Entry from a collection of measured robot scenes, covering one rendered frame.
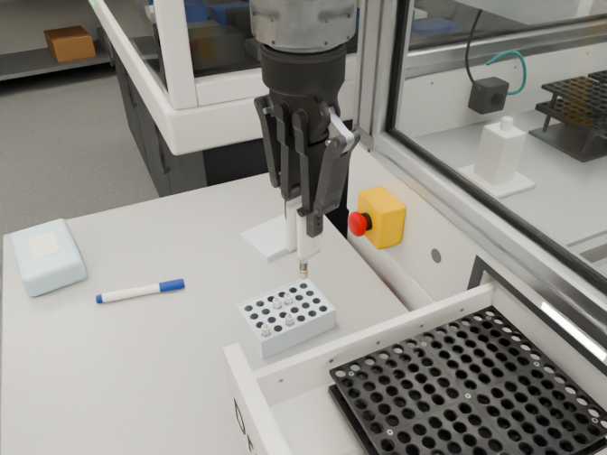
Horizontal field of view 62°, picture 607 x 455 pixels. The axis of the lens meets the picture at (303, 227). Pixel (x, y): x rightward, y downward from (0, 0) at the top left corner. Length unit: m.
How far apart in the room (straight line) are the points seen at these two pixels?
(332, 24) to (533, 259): 0.34
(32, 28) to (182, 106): 3.44
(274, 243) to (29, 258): 0.41
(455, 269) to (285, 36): 0.42
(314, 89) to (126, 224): 0.66
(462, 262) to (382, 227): 0.14
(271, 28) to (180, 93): 0.68
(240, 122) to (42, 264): 0.51
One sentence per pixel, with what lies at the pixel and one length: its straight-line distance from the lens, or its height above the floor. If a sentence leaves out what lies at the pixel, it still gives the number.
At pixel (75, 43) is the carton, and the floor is 0.26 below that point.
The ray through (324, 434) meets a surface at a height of 0.84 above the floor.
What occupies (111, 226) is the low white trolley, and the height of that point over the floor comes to 0.76.
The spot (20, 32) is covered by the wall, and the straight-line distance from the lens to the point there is 4.49.
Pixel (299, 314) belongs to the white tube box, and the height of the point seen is 0.80.
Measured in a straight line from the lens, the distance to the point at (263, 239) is 0.91.
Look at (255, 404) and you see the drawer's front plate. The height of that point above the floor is 0.93.
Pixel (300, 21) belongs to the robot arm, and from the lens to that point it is 0.42.
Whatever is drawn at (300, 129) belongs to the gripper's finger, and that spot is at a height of 1.14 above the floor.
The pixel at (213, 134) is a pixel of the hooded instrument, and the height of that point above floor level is 0.84.
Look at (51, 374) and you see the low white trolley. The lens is 0.80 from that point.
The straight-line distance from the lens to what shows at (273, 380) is 0.57.
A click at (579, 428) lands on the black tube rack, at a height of 0.90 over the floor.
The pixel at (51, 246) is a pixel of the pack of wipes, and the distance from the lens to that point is 0.95.
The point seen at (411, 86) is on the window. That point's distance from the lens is 0.74.
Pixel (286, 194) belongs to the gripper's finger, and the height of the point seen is 1.05.
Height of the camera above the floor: 1.34
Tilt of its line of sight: 37 degrees down
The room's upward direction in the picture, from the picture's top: straight up
